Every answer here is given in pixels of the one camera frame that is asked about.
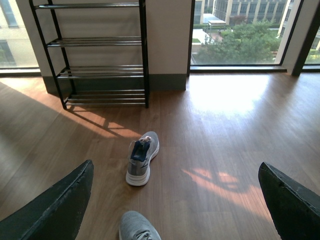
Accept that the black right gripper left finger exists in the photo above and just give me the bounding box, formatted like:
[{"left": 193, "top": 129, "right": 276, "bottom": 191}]
[{"left": 0, "top": 160, "right": 94, "bottom": 240}]

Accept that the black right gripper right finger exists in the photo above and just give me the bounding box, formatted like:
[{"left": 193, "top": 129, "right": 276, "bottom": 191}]
[{"left": 258, "top": 162, "right": 320, "bottom": 240}]

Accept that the grey sneaker with navy collar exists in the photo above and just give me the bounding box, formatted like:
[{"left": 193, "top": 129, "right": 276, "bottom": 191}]
[{"left": 125, "top": 131, "right": 160, "bottom": 187}]

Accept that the black metal shoe rack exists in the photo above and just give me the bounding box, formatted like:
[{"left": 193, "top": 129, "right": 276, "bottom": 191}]
[{"left": 29, "top": 0, "right": 150, "bottom": 109}]

